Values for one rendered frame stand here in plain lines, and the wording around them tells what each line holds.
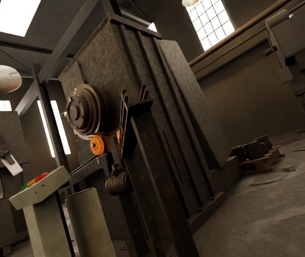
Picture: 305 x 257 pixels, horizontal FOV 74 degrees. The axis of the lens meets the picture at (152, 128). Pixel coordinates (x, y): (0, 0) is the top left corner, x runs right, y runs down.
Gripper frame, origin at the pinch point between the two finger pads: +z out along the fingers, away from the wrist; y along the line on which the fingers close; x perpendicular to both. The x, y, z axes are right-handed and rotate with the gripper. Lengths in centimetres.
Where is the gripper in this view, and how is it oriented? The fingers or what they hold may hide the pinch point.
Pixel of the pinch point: (11, 164)
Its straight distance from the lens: 85.5
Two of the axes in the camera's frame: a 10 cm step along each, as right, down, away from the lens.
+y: -6.9, 3.5, 6.3
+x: -4.8, 4.2, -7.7
